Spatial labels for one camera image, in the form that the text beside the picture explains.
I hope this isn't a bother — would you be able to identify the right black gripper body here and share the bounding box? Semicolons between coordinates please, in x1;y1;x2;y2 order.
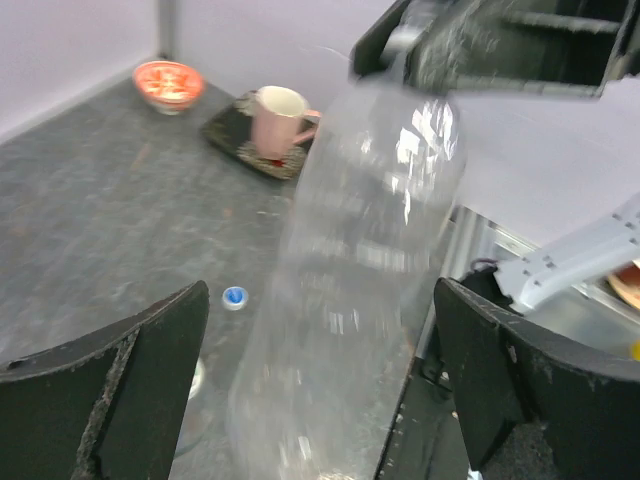
495;1;639;97

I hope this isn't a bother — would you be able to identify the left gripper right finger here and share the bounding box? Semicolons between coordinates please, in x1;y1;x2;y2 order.
434;278;639;479

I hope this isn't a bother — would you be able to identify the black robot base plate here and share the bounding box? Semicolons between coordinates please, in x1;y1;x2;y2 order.
374;349;551;480

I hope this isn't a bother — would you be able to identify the clear plastic bottle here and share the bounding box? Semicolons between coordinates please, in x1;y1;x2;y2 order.
228;27;466;479

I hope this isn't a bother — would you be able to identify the dark floral square plate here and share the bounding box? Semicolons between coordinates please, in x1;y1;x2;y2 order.
201;90;313;181

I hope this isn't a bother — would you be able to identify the pink white mug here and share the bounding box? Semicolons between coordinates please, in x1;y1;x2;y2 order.
251;85;322;160

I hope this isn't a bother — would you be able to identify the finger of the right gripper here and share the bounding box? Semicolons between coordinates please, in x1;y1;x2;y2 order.
407;1;505;95
350;0;415;83

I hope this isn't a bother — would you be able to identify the red patterned bowl right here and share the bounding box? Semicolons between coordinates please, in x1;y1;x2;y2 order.
132;60;206;115

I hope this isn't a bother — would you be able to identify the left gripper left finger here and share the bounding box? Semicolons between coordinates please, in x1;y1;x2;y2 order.
1;281;209;479

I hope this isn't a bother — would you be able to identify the blue white bottle cap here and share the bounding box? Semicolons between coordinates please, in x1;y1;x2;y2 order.
221;286;248;311

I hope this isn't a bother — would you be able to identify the green label water bottle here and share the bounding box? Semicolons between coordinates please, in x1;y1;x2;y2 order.
174;358;212;458

